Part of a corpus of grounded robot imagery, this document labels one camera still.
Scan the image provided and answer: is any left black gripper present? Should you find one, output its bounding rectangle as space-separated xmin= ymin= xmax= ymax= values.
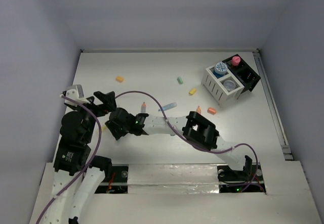
xmin=71 ymin=90 xmax=116 ymax=142

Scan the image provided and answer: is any clear round jar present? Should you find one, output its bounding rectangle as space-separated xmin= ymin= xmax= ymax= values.
xmin=223 ymin=79 xmax=236 ymax=92

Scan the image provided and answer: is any pink capped tube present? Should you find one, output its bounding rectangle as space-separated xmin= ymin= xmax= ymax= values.
xmin=231 ymin=56 xmax=241 ymax=68

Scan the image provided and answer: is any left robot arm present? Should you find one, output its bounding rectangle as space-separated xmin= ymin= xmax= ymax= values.
xmin=36 ymin=85 xmax=116 ymax=223

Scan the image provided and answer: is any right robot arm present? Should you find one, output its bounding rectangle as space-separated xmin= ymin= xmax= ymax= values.
xmin=105 ymin=108 xmax=252 ymax=183

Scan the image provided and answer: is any orange tip white pen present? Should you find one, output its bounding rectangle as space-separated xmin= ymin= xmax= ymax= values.
xmin=140 ymin=102 xmax=146 ymax=113

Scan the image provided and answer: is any blue highlighter pen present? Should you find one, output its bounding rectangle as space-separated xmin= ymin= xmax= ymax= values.
xmin=158 ymin=102 xmax=177 ymax=112

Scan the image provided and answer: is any green eraser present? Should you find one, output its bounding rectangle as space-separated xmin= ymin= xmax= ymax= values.
xmin=177 ymin=77 xmax=183 ymax=84

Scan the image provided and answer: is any orange pencil shaped pen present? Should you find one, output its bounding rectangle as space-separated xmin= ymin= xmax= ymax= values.
xmin=196 ymin=106 xmax=201 ymax=114

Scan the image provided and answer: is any yellow eraser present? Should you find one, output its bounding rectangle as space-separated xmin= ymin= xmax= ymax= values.
xmin=189 ymin=88 xmax=196 ymax=96

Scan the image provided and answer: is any dark orange eraser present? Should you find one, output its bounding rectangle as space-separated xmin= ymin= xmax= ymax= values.
xmin=207 ymin=107 xmax=217 ymax=115

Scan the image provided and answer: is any white slotted container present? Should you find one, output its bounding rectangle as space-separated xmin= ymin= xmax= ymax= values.
xmin=201 ymin=65 xmax=244 ymax=105

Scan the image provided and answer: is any black container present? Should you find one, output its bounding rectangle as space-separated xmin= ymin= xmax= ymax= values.
xmin=222 ymin=54 xmax=261 ymax=93

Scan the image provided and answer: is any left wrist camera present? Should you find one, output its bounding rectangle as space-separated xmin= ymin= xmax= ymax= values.
xmin=60 ymin=84 xmax=85 ymax=101

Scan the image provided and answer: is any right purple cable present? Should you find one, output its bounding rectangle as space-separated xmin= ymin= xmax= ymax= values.
xmin=115 ymin=91 xmax=259 ymax=193

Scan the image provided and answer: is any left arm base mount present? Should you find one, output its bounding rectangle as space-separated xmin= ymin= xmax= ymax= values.
xmin=95 ymin=165 xmax=129 ymax=194

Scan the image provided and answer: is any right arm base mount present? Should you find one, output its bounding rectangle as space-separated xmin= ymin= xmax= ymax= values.
xmin=217 ymin=156 xmax=266 ymax=193

